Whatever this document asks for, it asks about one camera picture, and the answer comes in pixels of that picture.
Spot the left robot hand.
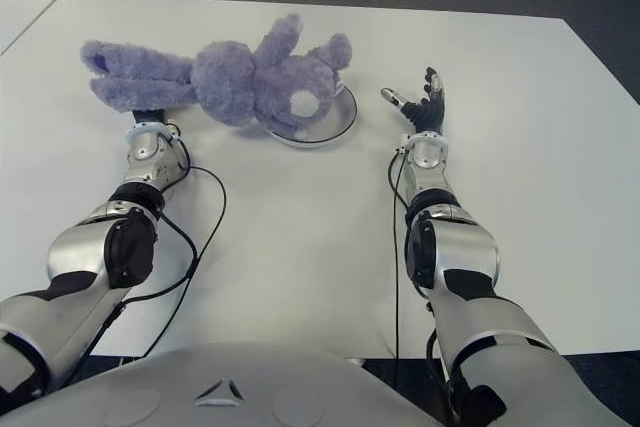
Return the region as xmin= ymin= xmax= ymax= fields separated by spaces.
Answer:
xmin=132 ymin=106 xmax=169 ymax=125

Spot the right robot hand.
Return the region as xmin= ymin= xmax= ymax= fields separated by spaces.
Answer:
xmin=379 ymin=65 xmax=447 ymax=136

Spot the purple plush bunny doll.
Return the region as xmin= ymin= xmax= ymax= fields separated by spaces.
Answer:
xmin=79 ymin=12 xmax=354 ymax=141

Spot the white plate black rim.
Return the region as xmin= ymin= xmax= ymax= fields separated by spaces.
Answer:
xmin=267 ymin=85 xmax=359 ymax=149

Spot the grey robot torso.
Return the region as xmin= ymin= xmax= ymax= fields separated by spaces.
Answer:
xmin=0 ymin=341 xmax=456 ymax=427

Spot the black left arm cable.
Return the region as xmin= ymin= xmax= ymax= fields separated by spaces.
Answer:
xmin=74 ymin=164 xmax=227 ymax=378

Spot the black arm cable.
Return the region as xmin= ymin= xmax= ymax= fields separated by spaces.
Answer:
xmin=385 ymin=149 xmax=416 ymax=361
xmin=74 ymin=164 xmax=227 ymax=378

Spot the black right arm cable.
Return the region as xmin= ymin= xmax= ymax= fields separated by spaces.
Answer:
xmin=385 ymin=149 xmax=416 ymax=361

